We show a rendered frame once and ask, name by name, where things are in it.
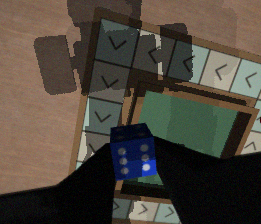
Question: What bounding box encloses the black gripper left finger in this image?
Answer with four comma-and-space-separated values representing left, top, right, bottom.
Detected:
0, 143, 115, 224

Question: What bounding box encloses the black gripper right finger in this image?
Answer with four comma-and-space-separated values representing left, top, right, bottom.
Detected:
153, 136, 261, 224

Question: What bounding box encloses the blue die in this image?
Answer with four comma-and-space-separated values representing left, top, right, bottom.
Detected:
110, 123, 157, 181

